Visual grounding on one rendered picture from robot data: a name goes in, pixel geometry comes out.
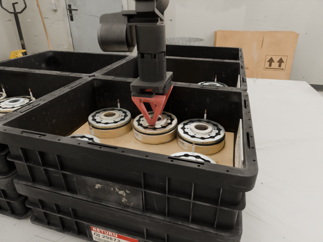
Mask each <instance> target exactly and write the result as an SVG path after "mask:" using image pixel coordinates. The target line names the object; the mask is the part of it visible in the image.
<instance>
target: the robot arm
mask: <svg viewBox="0 0 323 242"><path fill-rule="evenodd" d="M134 2H135V10H122V11H120V12H112V13H104V14H102V15H101V16H100V17H99V25H98V30H97V38H98V44H99V47H100V49H101V50H102V51H103V52H133V51H134V48H135V46H137V60H138V71H139V77H138V78H137V79H136V80H135V81H133V82H132V83H131V84H130V88H131V91H133V92H132V93H131V96H132V100H133V102H134V103H135V104H136V106H137V107H138V108H139V110H140V111H141V113H142V114H143V116H144V117H145V119H146V121H147V123H148V124H149V125H155V124H156V121H157V119H158V116H159V114H162V111H163V109H164V106H165V104H166V101H167V99H168V97H169V94H170V92H171V90H172V87H173V81H171V78H173V72H167V71H166V51H165V50H166V39H165V23H162V21H164V11H165V10H166V9H167V7H168V5H169V0H134ZM155 93H157V94H164V96H162V95H155ZM143 102H149V103H150V105H151V107H152V109H153V112H154V115H153V118H152V119H151V118H150V116H149V114H148V112H147V110H146V108H145V106H144V104H143Z"/></svg>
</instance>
